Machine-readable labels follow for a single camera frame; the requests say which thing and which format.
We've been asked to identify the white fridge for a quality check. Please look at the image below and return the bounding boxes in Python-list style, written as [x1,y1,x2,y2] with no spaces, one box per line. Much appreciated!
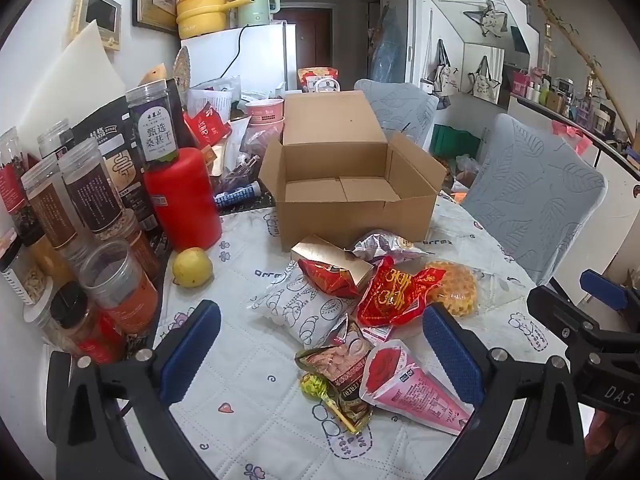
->
[180,22,299,100]

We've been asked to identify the person's right hand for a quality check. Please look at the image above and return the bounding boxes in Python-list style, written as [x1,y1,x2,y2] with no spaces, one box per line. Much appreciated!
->
[585,407,640,461]

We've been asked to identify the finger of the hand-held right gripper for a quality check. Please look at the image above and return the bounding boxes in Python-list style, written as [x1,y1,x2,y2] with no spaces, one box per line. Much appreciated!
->
[526,285,616,348]
[580,269,640,313]

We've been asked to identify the red printed bag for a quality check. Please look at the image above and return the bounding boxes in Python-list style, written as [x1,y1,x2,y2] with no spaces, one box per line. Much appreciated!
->
[298,67,341,94]

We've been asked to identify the round woven mat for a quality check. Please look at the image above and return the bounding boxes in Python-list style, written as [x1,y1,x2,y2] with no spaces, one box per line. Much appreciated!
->
[172,46,194,91]

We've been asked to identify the red chip packet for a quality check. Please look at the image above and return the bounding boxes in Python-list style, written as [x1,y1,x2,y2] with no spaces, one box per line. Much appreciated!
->
[298,258,368,300]

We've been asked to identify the white bread-print packet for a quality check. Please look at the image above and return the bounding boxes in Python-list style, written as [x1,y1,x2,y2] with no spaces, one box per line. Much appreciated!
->
[249,261,354,347]

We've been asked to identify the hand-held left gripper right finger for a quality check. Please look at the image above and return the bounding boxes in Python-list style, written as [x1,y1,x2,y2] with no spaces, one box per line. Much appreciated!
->
[422,304,586,480]

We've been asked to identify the red white snack packet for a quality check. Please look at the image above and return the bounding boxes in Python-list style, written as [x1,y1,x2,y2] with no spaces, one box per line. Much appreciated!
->
[361,324,397,347]

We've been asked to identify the pink cone packet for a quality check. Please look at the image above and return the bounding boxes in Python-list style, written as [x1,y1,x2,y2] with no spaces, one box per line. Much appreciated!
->
[360,339,474,436]

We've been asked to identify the green electric kettle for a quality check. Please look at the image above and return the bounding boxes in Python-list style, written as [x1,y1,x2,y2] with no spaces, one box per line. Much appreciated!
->
[235,0,281,27]

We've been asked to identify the bamboo decoration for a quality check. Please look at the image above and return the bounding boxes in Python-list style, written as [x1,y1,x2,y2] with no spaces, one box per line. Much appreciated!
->
[520,0,640,128]

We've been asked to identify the black power cable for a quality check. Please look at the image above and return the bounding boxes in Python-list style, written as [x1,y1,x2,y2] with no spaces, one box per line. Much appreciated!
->
[219,22,252,85]

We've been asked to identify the silver foil snack packet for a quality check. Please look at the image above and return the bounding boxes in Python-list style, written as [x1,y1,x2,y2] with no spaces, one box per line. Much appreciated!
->
[352,230,427,264]

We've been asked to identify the white foam board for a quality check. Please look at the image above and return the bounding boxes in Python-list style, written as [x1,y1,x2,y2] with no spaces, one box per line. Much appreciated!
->
[17,20,127,161]

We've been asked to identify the red foil packet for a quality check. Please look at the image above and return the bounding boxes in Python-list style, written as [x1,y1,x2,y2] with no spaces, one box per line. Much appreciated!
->
[183,102,234,149]

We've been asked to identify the blue tube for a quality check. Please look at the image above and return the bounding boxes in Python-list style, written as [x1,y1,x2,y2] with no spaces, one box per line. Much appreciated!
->
[214,182,264,209]

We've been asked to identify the yellow waffle snack packet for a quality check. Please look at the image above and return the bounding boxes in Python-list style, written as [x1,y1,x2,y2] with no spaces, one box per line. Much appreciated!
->
[425,260,481,317]

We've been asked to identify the cardboard box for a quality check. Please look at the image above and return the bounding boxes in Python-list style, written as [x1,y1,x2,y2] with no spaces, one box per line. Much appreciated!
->
[258,91,447,252]

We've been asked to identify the pile of bags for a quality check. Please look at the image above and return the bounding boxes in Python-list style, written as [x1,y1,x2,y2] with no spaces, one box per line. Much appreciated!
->
[440,152,484,202]

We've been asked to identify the grey leaf-pattern chair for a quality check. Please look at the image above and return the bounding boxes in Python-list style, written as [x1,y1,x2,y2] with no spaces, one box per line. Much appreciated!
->
[462,113,609,287]
[353,79,440,149]

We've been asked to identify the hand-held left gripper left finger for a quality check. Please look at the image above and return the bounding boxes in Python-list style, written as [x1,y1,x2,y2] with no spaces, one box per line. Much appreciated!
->
[47,300,236,480]

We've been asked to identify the yellow lemon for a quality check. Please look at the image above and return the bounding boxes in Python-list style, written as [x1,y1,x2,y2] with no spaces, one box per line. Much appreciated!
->
[172,247,215,289]

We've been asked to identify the cluster of clear plastic jars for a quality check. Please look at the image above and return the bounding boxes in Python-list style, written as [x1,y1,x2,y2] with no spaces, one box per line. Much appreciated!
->
[0,119,163,363]

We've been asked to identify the brown door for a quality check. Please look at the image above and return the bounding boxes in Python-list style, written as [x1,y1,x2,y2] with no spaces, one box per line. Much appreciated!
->
[274,7,332,70]

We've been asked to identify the red canister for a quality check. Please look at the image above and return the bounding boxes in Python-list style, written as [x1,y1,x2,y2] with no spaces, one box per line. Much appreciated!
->
[144,147,223,254]

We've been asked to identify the canvas tote bag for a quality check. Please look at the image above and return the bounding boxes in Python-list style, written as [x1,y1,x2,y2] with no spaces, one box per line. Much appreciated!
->
[433,39,460,97]

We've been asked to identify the gold snack box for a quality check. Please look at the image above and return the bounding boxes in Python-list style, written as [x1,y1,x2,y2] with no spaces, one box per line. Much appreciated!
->
[291,234,376,295]

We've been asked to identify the green bag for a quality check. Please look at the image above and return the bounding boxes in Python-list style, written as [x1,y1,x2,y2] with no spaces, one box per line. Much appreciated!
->
[430,124,482,159]

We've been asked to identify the brown nut packet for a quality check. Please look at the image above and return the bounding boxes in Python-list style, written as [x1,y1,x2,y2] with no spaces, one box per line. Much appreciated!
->
[295,314,374,433]

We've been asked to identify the white quilted tablecloth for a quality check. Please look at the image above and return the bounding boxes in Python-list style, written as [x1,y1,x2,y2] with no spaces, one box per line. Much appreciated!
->
[150,195,571,480]

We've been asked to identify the crumpled clear plastic bags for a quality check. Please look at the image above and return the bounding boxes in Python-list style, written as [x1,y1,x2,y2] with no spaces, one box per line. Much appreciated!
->
[219,124,282,197]

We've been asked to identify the wall intercom panel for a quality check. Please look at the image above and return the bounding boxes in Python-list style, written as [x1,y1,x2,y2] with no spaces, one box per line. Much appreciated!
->
[70,0,123,52]

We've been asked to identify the black printed bag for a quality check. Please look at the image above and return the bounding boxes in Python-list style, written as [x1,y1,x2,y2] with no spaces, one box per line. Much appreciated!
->
[70,94,163,233]

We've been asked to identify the blue plastic garment cover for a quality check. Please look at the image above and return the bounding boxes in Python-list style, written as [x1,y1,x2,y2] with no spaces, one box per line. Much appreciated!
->
[371,10,409,84]

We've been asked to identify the red yellow print packet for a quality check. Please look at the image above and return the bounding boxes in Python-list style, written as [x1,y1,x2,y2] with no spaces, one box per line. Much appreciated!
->
[357,256,446,329]

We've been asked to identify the yellow pot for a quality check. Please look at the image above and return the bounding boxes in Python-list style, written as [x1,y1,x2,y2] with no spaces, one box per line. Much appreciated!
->
[175,0,251,40]

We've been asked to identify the row of bottles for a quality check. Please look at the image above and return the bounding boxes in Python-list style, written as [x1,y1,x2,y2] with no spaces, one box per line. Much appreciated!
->
[512,66,632,137]

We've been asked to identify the white papers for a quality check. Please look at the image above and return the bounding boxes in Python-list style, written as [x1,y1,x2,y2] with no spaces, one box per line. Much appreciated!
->
[190,76,242,124]

